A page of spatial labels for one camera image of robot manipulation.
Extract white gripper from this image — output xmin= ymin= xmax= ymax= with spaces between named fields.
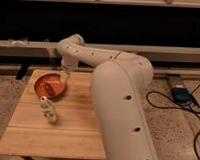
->
xmin=60 ymin=56 xmax=78 ymax=88

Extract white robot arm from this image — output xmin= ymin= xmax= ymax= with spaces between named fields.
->
xmin=57 ymin=34 xmax=159 ymax=160

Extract orange bowl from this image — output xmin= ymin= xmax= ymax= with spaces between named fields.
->
xmin=34 ymin=73 xmax=65 ymax=98

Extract crumpled clear plastic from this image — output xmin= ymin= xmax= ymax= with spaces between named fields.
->
xmin=9 ymin=37 xmax=28 ymax=47

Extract wooden table board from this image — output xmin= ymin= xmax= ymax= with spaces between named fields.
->
xmin=0 ymin=70 xmax=105 ymax=160

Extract dark blue power adapter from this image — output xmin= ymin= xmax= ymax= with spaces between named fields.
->
xmin=171 ymin=87 xmax=192 ymax=103

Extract wooden wall rail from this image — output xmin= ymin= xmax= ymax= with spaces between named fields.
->
xmin=0 ymin=40 xmax=200 ymax=64

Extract black cable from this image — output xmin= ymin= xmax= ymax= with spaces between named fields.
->
xmin=143 ymin=73 xmax=200 ymax=160

